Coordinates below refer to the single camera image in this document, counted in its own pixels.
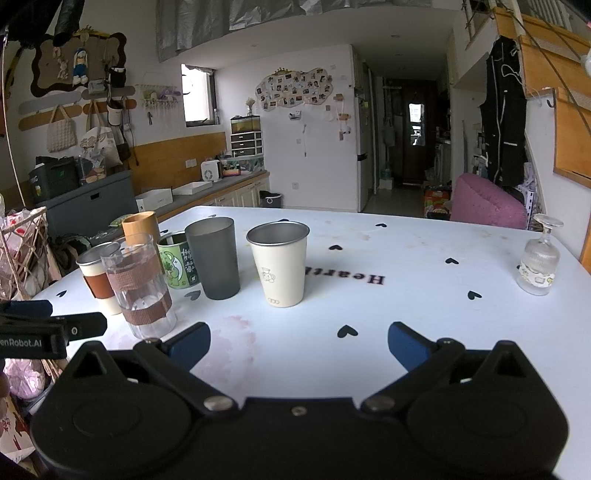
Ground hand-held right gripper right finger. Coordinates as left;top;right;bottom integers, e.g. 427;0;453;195
361;322;533;413

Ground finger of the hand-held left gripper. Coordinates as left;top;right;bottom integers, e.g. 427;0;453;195
0;299;53;319
46;312;108;343

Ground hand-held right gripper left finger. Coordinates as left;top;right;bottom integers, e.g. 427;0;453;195
68;322;235;414

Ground clear stemmed glass cup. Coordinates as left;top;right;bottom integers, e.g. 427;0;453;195
516;213;565;296

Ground steel cup brown sleeve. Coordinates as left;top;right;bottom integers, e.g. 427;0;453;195
76;242;123;316

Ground clear glass cup brown bands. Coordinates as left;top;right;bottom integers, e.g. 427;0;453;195
100;233;177;341

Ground green printed cup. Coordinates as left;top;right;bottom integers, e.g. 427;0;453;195
157;231;200;290

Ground grey translucent tumbler cup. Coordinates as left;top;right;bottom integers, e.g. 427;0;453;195
185;216;241;301

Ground bamboo brown cup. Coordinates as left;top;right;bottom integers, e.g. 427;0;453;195
122;211;160;247

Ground cream steel cup bear print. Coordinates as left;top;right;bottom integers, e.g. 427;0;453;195
246;222;310;308

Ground pink plastic bag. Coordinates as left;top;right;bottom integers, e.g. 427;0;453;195
2;357;47;398

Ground grey storage chest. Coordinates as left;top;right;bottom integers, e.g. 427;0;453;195
37;170;136;239

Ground black storage bin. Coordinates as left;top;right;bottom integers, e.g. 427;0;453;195
28;155;82;205

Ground white flat box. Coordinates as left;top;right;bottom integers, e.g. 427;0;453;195
135;188;174;213

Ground colourful cardboard box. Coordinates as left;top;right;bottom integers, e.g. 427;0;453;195
423;185;454;219

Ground white kitchen cabinet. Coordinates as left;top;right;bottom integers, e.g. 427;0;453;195
172;171;271;217

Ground pink upholstered chair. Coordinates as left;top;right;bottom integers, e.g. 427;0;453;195
450;173;529;230

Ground cream knitted tote bag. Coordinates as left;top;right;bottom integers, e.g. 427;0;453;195
46;105;76;153

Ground printed canvas tote bag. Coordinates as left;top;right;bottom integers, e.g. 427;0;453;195
79;102;123;169

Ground white refrigerator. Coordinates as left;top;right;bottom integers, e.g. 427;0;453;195
353;87;373;213

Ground grey drawer unit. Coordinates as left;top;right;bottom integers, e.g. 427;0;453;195
230;131;264;158

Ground glass fish tank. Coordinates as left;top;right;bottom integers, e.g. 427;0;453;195
230;115;262;135

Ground window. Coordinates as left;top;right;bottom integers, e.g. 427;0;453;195
180;63;219;128

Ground brown felt pin board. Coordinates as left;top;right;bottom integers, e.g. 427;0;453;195
30;27;127;98

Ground black hanging jacket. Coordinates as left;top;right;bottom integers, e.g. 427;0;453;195
478;35;528;188

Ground cloud-shaped photo board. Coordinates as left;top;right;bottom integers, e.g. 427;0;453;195
255;67;334;110

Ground wooden stair panel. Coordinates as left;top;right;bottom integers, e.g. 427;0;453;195
493;6;591;189

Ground silver foil curtain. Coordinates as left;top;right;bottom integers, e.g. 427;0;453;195
156;0;435;64

